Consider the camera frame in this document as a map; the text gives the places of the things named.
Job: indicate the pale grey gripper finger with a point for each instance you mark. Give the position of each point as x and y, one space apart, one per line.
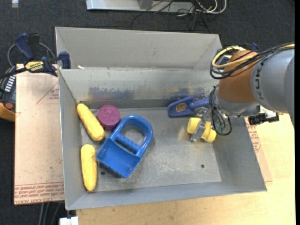
198 132

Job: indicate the blue toy shovel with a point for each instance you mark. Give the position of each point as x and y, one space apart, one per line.
180 108

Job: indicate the grey metal bin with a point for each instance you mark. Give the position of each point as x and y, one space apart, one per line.
168 153

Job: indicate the blue plastic toy scoop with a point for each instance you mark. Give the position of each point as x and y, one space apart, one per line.
117 158

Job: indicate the purple round cup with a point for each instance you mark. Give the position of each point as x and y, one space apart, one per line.
108 117

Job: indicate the yellow toy corn cob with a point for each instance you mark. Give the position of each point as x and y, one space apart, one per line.
89 167
90 123

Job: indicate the black cylinder on white bracket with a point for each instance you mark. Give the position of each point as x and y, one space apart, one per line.
260 119

